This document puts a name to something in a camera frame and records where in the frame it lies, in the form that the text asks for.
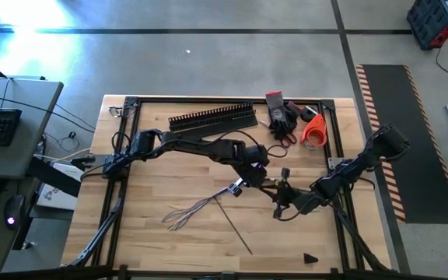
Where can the black aluminium table frame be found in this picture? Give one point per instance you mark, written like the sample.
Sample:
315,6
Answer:
228,100

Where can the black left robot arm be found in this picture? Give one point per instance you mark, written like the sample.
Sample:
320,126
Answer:
200,145

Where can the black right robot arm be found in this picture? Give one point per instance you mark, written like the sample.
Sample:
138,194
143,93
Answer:
348,173

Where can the grey black work glove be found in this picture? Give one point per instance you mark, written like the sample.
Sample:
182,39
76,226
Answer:
294,108
280,116

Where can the black hazard striped floor mat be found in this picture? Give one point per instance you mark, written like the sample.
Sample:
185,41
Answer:
410,148

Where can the black tape roll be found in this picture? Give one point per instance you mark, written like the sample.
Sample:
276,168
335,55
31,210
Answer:
304,110

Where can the black flat bar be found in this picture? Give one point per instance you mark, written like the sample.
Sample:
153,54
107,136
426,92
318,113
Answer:
53,176

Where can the black red tool case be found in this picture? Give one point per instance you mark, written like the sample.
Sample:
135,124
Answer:
430,21

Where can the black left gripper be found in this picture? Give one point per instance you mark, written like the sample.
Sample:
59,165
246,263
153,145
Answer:
257,175

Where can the grey desk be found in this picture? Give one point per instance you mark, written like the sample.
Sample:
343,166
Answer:
33,136

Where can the black computer mouse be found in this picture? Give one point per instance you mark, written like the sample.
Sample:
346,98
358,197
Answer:
14,210

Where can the orange tape dispenser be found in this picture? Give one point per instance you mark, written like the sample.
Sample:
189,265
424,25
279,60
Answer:
317,124

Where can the white printed box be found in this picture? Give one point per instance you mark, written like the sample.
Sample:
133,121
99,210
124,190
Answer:
54,200

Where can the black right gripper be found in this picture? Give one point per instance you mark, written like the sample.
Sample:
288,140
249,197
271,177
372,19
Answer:
299,200

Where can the small black wedge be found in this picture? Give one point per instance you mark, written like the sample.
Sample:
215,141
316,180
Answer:
309,259

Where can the clear safety glasses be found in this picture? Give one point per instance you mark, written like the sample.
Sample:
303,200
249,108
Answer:
116,111

